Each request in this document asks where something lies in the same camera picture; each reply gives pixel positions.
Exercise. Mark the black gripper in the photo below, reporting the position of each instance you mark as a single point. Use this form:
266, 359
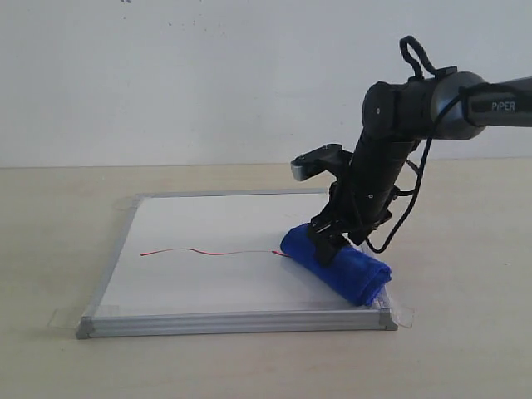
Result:
340, 215

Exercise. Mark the blue cloth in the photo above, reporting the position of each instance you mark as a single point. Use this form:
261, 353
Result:
352, 274

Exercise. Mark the dark grey Piper robot arm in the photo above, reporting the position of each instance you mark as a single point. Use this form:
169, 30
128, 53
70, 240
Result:
395, 120

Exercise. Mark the clear tape strip front right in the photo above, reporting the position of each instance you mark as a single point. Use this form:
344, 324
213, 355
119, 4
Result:
393, 316

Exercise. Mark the clear tape strip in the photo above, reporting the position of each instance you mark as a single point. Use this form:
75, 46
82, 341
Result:
125, 203
70, 318
393, 316

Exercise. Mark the clear tape strip back left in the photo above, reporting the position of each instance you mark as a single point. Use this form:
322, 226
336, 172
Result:
125, 203

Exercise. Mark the clear tape strip front left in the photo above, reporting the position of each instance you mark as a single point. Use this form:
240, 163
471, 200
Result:
70, 318

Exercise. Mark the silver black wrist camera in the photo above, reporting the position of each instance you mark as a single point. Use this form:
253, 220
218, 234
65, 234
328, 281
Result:
331, 158

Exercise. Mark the white board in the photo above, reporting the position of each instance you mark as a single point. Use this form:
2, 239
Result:
210, 262

